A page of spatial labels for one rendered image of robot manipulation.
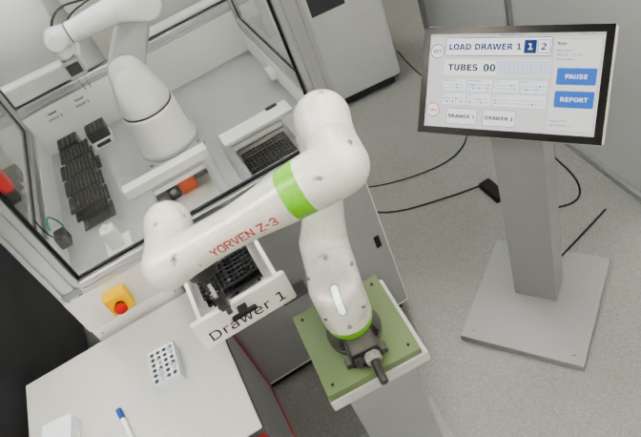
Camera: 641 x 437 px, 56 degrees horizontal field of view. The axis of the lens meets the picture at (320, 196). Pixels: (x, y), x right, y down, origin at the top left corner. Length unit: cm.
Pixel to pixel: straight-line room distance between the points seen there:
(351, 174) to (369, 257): 117
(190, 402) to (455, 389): 106
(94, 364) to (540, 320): 159
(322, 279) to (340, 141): 42
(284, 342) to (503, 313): 86
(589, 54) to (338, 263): 85
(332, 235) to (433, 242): 137
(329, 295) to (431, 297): 126
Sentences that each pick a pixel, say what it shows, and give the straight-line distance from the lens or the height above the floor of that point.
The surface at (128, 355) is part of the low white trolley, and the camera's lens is 199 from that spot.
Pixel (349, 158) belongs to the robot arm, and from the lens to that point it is 114.
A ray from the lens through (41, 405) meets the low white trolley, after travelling 209.
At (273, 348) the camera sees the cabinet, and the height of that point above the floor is 25.
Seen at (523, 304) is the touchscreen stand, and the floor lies 4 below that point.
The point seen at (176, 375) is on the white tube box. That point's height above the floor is 79.
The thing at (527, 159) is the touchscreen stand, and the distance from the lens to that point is 198.
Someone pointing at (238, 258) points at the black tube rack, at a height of 87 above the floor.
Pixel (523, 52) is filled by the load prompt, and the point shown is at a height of 114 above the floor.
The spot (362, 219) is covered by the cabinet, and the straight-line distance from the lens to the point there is 216.
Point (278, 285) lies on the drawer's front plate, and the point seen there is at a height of 90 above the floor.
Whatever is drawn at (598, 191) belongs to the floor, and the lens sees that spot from 296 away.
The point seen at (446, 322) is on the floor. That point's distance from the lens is 256.
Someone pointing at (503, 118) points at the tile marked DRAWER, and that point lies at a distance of 179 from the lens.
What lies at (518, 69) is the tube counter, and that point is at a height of 111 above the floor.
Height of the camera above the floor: 212
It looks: 41 degrees down
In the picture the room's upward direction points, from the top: 24 degrees counter-clockwise
